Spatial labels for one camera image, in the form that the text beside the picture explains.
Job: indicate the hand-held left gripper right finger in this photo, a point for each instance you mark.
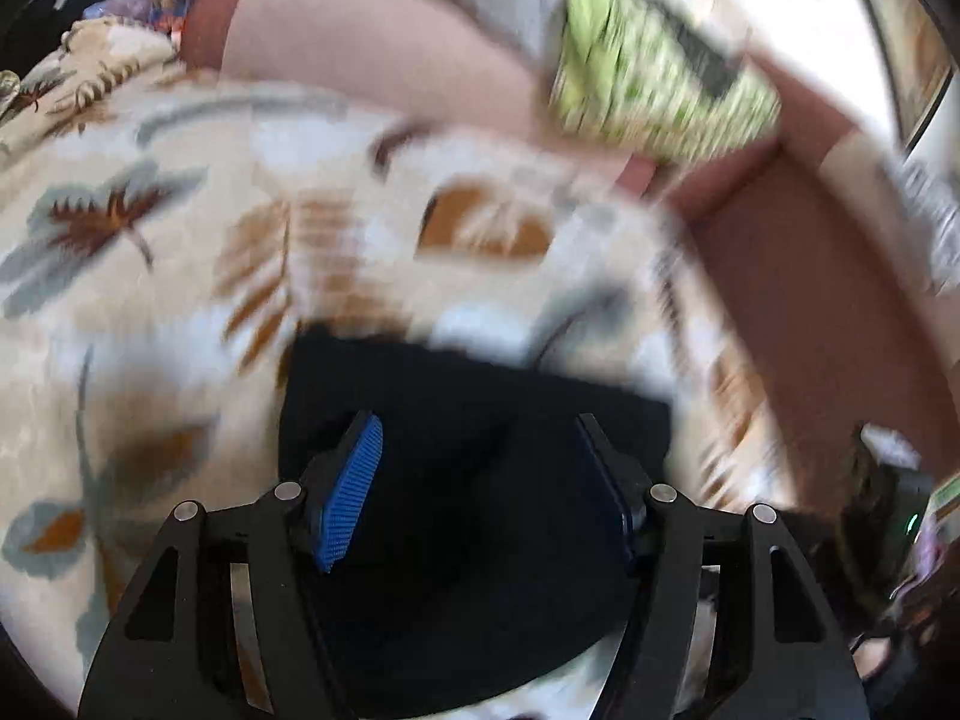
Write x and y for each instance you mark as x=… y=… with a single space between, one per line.
x=604 y=487

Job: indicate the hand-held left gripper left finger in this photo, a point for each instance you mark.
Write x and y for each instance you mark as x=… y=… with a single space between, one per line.
x=349 y=495

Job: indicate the black pants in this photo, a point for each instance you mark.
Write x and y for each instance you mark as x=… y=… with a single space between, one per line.
x=480 y=465

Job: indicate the leaf printed blanket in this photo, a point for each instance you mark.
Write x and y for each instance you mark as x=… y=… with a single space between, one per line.
x=187 y=277

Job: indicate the green printed cloth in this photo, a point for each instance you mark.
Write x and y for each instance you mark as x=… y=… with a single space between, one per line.
x=637 y=75

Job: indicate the dark grey cloth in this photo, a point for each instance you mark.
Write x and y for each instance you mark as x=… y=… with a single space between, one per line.
x=709 y=64

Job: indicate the colourful small packet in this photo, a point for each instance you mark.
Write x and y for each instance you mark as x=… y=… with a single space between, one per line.
x=150 y=7

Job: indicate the black cloth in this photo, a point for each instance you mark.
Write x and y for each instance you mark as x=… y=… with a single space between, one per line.
x=45 y=30

